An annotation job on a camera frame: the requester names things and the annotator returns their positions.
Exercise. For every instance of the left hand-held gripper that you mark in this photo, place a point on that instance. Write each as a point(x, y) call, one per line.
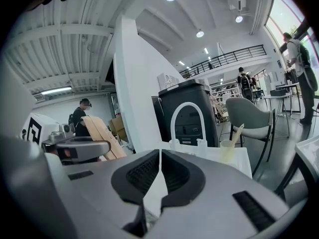
point(37, 128)

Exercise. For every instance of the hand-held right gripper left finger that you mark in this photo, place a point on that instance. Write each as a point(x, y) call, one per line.
point(99, 195)

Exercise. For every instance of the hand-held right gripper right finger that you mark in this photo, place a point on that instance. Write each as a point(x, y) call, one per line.
point(219, 195)

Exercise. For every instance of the translucent yellowish cup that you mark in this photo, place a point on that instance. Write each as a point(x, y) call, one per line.
point(225, 153)

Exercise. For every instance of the brown cardboard box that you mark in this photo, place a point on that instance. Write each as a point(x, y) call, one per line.
point(122, 134)
point(117, 124)

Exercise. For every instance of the fluorescent tube light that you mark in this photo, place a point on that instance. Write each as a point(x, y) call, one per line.
point(56, 91)

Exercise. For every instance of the white arched faucet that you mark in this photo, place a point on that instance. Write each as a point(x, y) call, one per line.
point(173, 126)

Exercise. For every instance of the grey chair with black legs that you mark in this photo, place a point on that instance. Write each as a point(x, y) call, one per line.
point(244, 111)

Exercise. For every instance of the small white sink basin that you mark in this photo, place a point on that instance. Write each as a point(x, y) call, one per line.
point(309, 146)

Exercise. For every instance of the black printer cabinet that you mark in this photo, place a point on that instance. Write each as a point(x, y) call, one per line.
point(189, 96)

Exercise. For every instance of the round white table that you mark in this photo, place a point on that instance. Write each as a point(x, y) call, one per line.
point(276, 96)

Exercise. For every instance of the flat black box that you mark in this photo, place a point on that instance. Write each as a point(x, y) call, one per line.
point(277, 92)

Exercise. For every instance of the black balcony railing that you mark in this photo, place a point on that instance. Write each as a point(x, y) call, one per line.
point(249, 50)

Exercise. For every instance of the large window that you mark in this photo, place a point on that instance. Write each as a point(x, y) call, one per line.
point(284, 11)

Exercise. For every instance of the small silver gripper camera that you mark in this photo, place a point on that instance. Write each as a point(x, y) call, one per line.
point(66, 128)

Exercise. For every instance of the black sink frame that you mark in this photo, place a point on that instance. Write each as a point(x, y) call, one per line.
point(289, 175)

